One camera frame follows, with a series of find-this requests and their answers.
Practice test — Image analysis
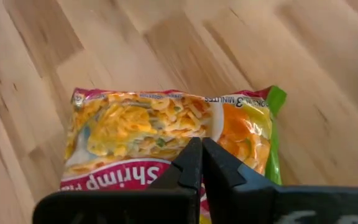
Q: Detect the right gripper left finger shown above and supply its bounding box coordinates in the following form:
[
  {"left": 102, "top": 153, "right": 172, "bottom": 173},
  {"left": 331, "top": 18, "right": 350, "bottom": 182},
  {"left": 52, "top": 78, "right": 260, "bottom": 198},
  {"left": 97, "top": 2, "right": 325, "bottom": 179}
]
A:
[{"left": 32, "top": 136, "right": 203, "bottom": 224}]

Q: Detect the pink green shrimp ramen pack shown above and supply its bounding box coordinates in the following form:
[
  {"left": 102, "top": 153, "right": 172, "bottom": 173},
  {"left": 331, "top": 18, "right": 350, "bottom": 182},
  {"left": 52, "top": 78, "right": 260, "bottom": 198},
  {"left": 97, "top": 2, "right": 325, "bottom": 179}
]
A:
[{"left": 59, "top": 85, "right": 288, "bottom": 224}]

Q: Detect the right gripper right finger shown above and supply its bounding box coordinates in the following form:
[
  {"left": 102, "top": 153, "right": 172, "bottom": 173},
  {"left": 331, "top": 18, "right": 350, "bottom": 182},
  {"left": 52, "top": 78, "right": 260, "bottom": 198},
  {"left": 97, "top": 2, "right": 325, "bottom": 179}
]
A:
[{"left": 203, "top": 137, "right": 358, "bottom": 224}]

